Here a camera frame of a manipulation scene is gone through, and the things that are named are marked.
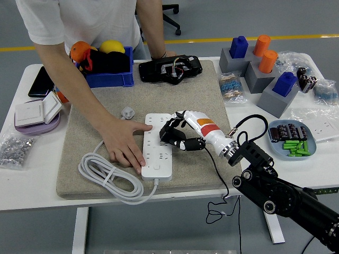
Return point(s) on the person's left forearm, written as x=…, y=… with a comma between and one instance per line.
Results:
x=153, y=31

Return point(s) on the black smartphone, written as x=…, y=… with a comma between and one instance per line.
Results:
x=39, y=83

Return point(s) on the person's right hand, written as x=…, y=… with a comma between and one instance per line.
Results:
x=121, y=143

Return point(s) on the yellow lemon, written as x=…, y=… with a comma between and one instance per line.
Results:
x=111, y=46

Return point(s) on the clear bag of metal nuts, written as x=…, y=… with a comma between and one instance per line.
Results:
x=13, y=150

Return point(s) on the black opened electronic device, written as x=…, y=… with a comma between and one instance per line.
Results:
x=151, y=70

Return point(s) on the person's left hand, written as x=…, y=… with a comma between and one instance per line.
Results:
x=170, y=53

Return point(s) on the black capacitor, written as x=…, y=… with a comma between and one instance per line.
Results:
x=303, y=133
x=293, y=131
x=283, y=132
x=274, y=135

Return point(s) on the table height control panel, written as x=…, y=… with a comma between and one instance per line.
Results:
x=327, y=190

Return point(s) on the black office chair base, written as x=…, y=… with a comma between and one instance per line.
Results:
x=170, y=21

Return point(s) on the dark wristband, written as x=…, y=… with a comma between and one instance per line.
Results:
x=159, y=56

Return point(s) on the grey-brown mat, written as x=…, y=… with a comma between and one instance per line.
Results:
x=185, y=90

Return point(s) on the blue plastic bin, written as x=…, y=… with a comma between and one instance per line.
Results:
x=111, y=79

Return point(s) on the white wall switch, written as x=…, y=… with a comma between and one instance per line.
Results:
x=51, y=107
x=27, y=113

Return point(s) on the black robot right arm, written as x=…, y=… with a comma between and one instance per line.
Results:
x=291, y=195

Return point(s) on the bag of black capacitors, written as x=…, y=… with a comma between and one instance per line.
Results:
x=307, y=80

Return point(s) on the purple tray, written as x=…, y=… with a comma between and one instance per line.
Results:
x=34, y=130

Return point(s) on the white table leg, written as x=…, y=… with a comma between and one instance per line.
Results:
x=275, y=230
x=79, y=230

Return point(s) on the grey block with two holes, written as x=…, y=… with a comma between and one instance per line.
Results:
x=225, y=63

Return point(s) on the grey block holder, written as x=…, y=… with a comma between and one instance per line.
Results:
x=270, y=101
x=254, y=79

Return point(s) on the person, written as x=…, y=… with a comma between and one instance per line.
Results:
x=92, y=21

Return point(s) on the light blue tray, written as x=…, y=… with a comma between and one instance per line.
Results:
x=276, y=148

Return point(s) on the bag of blue resistors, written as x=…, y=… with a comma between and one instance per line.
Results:
x=325, y=92

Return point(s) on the white socket in clear bag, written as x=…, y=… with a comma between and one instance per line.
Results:
x=323, y=129

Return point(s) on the clear bag of resistors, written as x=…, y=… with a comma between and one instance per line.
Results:
x=231, y=88

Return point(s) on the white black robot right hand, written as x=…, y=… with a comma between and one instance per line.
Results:
x=209, y=129

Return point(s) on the person's right forearm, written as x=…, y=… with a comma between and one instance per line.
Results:
x=79, y=87

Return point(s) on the orange cylinder peg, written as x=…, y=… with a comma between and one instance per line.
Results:
x=261, y=45
x=268, y=61

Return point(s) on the crumpled clear plastic bag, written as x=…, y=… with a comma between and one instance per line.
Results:
x=291, y=62

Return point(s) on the blue square peg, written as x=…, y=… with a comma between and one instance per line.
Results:
x=284, y=84
x=238, y=47

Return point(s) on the orange fruit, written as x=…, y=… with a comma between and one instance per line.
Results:
x=79, y=50

